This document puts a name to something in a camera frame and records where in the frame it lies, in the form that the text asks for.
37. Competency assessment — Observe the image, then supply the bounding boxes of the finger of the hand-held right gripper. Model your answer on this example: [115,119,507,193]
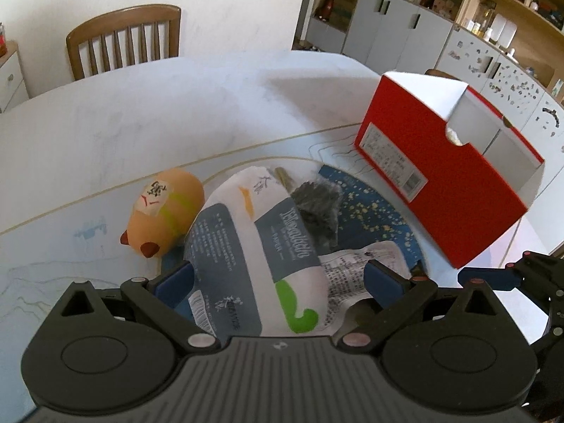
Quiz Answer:
[457,250,564,313]
[531,314,564,406]

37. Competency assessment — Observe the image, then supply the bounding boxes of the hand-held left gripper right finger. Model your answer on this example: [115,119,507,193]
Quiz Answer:
[337,260,512,354]

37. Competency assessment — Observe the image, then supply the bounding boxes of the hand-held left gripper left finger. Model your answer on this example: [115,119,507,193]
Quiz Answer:
[48,261,221,355]

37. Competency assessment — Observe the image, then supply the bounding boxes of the clear printed packet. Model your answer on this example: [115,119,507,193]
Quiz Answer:
[319,240,415,318]

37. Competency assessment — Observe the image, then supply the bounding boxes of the yellow capybara plush toy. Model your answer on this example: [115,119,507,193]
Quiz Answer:
[120,168,206,258]

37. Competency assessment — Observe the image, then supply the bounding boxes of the white grey tissue packet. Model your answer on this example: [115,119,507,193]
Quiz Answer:
[183,165,331,336]

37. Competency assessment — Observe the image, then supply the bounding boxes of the red cardboard box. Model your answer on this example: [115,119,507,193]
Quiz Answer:
[355,70,546,269]

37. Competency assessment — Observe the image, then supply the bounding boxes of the dark clear snack packet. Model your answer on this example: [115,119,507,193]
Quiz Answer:
[288,180,342,247]

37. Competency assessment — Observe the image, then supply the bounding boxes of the white marble desktop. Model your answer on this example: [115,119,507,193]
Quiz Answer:
[0,48,564,406]

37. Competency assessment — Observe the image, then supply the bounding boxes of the blue speckled plate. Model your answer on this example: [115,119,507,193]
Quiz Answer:
[159,163,428,283]

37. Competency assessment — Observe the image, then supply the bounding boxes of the white cabinet with stickers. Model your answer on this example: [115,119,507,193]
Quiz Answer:
[434,26,564,111]

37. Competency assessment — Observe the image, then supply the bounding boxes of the wooden slat-back chair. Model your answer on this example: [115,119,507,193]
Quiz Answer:
[66,4,182,82]

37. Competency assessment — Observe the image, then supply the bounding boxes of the grey floor cabinets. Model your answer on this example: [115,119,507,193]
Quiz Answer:
[306,0,454,71]

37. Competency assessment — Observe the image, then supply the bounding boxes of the white low cabinet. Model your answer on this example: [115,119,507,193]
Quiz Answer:
[0,39,29,113]

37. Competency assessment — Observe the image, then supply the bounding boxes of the wooden open shelf unit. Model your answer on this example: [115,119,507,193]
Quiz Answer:
[454,0,564,58]

